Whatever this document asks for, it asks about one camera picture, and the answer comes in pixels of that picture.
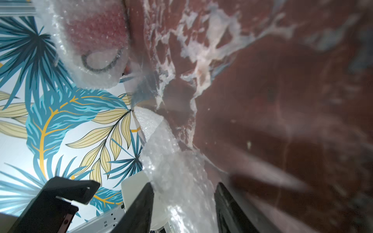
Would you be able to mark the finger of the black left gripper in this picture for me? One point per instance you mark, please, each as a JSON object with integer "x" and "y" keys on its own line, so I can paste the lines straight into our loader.
{"x": 51, "y": 211}

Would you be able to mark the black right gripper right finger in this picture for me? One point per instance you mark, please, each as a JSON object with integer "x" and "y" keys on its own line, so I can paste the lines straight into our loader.
{"x": 230, "y": 217}

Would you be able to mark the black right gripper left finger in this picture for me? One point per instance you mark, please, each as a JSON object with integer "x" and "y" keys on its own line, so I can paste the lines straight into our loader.
{"x": 138, "y": 217}

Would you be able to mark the clear bubble wrap sheet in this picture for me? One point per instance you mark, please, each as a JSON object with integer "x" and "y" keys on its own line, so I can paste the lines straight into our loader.
{"x": 56, "y": 14}
{"x": 177, "y": 176}

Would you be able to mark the white mug red inside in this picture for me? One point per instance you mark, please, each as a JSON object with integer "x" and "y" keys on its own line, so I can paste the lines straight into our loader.
{"x": 130, "y": 189}

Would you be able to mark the red mug black handle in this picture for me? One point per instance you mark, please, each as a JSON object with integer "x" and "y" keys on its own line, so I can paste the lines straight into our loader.
{"x": 104, "y": 32}

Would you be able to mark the left aluminium corner post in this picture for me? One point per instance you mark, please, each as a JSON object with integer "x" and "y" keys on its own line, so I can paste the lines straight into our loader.
{"x": 17, "y": 8}

